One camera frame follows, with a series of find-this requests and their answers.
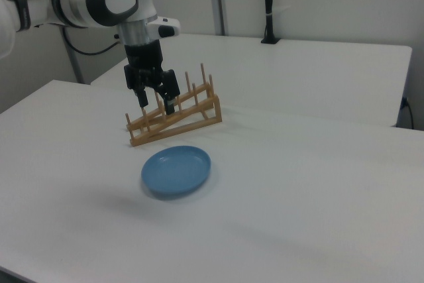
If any blue plate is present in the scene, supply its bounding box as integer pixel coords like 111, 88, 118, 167
140, 144, 212, 201

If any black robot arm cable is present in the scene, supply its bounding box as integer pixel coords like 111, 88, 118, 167
62, 26, 121, 56

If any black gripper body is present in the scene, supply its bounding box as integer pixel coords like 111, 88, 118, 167
124, 39, 164, 85

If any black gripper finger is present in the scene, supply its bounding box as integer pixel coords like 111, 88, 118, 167
154, 68, 182, 116
123, 65, 150, 109

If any black pole stand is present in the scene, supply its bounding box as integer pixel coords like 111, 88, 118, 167
260, 0, 282, 45

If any wooden plate rack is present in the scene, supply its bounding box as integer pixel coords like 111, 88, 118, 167
125, 62, 223, 148

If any black cable at table edge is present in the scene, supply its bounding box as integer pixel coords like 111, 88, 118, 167
399, 96, 415, 129

